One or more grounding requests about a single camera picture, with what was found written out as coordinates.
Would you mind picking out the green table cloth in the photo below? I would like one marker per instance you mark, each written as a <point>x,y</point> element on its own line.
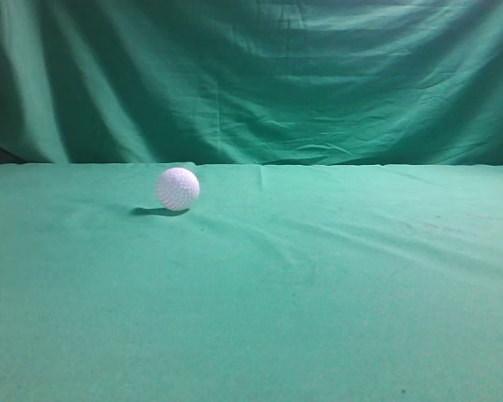
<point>283,283</point>

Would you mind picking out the green backdrop curtain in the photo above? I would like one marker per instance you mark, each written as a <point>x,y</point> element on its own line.
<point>259,82</point>

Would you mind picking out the white dimpled golf ball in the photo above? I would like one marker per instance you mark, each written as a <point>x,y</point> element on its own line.
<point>177,189</point>

